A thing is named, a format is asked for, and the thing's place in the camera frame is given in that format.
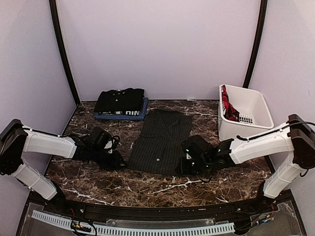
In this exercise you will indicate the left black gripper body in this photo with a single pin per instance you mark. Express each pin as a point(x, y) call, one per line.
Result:
point(105, 162)

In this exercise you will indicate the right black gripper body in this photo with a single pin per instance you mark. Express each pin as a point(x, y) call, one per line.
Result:
point(195, 168)

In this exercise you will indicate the black pinstriped long sleeve shirt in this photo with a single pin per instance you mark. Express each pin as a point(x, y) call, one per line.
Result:
point(158, 148)

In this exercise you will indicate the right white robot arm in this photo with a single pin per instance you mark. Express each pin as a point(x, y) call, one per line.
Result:
point(295, 137)

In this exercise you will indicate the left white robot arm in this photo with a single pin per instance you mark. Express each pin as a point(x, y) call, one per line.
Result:
point(19, 142)

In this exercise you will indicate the black white lettered folded shirt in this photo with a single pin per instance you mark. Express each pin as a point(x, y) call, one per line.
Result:
point(127, 113)

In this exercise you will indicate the blue checkered folded shirt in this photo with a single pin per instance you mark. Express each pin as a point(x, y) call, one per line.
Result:
point(124, 117)

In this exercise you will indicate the red black shirt in bin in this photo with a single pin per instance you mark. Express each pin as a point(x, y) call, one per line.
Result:
point(229, 112)

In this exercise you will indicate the black folded button shirt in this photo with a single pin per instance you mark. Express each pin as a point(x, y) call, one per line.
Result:
point(130, 99)

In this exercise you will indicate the white plastic bin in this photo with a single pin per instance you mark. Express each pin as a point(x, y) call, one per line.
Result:
point(254, 116)

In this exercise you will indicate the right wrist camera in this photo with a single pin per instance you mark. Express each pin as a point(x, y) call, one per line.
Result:
point(196, 147)

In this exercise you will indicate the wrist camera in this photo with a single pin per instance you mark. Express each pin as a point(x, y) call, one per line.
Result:
point(196, 147)
point(100, 139)

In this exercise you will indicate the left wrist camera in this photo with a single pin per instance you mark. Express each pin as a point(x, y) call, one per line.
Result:
point(100, 139)

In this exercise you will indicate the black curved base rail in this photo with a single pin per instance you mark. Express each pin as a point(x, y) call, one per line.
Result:
point(238, 211)

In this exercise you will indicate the white slotted cable duct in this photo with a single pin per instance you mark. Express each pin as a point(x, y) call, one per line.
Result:
point(136, 228)

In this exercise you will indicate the left black frame post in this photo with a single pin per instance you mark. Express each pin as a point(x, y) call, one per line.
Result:
point(62, 50)

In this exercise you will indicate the black frame post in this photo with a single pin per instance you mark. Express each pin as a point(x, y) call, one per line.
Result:
point(62, 50)
point(256, 43)

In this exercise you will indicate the right black frame post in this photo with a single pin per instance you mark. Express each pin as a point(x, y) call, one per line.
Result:
point(256, 43)

